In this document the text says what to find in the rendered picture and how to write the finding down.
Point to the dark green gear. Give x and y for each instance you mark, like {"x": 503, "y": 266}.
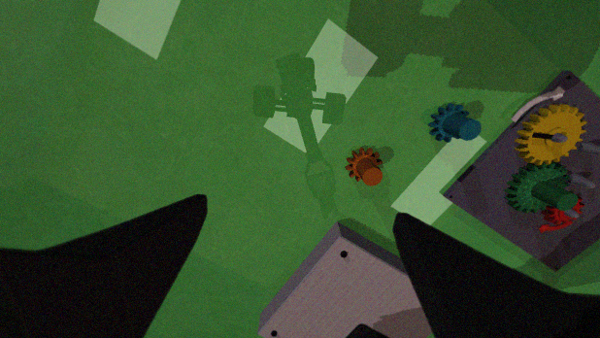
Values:
{"x": 539, "y": 186}

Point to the red gear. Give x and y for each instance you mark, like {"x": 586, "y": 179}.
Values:
{"x": 557, "y": 216}

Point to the yellow gear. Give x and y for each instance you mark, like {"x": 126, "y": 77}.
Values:
{"x": 535, "y": 141}

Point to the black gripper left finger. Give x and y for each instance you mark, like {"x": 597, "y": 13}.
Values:
{"x": 106, "y": 284}

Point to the teal gear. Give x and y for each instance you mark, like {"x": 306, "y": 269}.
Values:
{"x": 452, "y": 122}

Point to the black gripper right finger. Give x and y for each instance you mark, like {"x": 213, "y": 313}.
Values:
{"x": 465, "y": 293}

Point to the orange gear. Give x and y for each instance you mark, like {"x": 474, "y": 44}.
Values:
{"x": 364, "y": 166}

